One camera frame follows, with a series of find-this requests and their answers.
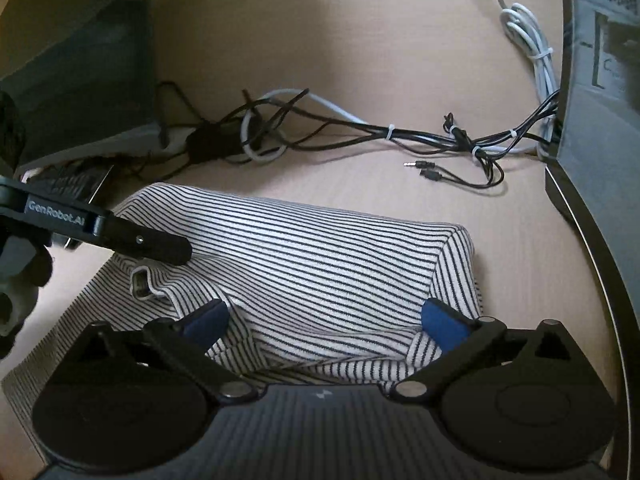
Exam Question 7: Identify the pale looped cable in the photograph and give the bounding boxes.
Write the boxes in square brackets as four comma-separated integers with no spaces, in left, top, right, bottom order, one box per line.
[240,88,369,163]

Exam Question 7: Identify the black power adapter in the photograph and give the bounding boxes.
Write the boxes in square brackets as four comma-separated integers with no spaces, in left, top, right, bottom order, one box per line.
[186,124,247,164]

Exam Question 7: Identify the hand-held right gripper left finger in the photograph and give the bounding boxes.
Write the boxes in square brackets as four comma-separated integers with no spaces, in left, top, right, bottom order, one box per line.
[75,298,255,403]

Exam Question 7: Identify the black cable bundle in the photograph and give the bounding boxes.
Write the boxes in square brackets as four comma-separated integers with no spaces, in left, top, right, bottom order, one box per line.
[150,80,561,191]

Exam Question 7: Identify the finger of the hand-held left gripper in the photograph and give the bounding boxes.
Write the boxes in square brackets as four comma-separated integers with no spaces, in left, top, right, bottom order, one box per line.
[102,214,194,267]

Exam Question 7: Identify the grey striped sweater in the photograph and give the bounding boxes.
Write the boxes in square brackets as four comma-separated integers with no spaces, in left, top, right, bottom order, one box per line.
[1,182,485,466]

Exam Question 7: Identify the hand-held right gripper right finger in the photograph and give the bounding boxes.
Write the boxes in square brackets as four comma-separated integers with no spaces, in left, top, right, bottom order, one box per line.
[389,298,576,402]

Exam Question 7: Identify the black computer monitor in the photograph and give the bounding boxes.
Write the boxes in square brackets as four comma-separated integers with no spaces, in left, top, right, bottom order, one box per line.
[0,0,173,177]

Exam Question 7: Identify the black audio jack cable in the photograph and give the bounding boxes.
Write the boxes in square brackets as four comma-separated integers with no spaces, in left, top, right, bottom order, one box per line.
[402,159,505,190]

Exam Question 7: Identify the white coiled cable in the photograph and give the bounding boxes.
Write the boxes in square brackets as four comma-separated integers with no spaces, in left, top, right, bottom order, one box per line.
[477,0,560,157]

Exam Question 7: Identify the black keyboard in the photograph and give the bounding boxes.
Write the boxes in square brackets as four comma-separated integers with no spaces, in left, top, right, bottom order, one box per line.
[20,157,119,206]

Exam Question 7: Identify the tilted black screen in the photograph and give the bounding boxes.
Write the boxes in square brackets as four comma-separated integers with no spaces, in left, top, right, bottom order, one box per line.
[544,0,640,480]

